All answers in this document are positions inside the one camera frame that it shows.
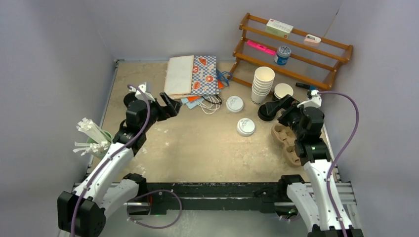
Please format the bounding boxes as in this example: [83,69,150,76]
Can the black blue marker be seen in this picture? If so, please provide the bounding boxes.
[295,82,317,90]

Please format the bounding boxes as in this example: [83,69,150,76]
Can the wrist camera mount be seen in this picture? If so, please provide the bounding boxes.
[134,82,155,102]
[297,89,322,109]

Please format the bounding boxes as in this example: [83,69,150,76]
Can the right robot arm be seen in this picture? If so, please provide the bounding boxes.
[258,95,363,237]

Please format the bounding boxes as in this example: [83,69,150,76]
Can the wooden shelf rack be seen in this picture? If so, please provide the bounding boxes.
[230,13,353,91]

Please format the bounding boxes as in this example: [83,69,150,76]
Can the white pink small device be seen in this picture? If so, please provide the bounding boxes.
[303,34,322,47]

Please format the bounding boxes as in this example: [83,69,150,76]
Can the stack of black lids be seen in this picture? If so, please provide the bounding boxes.
[257,102,281,121]

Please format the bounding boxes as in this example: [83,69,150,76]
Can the white cup lid far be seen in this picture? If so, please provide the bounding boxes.
[226,96,244,113]

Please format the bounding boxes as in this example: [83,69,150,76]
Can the stack of pulp carriers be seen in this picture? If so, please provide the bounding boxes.
[271,124,301,167]

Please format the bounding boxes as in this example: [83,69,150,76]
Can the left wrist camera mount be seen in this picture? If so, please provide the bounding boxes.
[134,82,155,102]

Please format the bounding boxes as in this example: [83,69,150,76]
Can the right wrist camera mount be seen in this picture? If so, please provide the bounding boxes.
[297,89,322,109]

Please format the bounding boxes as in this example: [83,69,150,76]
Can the white green box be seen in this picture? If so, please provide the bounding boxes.
[265,19,293,39]

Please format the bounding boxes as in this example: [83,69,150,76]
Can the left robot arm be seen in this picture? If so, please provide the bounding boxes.
[57,92,182,237]

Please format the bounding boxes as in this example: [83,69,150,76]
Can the wrapped white straws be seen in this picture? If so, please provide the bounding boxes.
[73,118,104,156]

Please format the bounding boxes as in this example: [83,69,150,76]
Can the white cup lid near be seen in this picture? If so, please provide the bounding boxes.
[236,118,255,137]

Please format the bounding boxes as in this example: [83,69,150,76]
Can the black aluminium base frame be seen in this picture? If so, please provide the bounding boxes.
[70,181,357,218]

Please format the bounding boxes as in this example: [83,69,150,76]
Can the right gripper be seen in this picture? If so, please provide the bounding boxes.
[266,95,305,139]

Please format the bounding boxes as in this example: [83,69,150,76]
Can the stack of white paper cups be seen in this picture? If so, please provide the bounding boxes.
[251,66,275,105]

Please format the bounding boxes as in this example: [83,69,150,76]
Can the blue white jar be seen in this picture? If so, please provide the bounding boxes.
[274,45,292,65]

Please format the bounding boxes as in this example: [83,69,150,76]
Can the checkered paper bag blue handles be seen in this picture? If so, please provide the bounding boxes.
[190,55,220,96]

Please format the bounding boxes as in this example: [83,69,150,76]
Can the dark paper cup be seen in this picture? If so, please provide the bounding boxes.
[273,83,293,100]

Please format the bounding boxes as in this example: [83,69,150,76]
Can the pink highlighter pen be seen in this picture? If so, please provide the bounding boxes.
[246,40,276,56]

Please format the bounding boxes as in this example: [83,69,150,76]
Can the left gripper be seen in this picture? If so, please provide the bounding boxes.
[141,92,181,132]

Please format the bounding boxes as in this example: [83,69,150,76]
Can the white cup lid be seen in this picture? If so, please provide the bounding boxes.
[226,96,244,113]
[236,118,255,137]

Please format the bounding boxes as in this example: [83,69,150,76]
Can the stack of flat paper bags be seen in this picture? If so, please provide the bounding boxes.
[164,55,222,115]

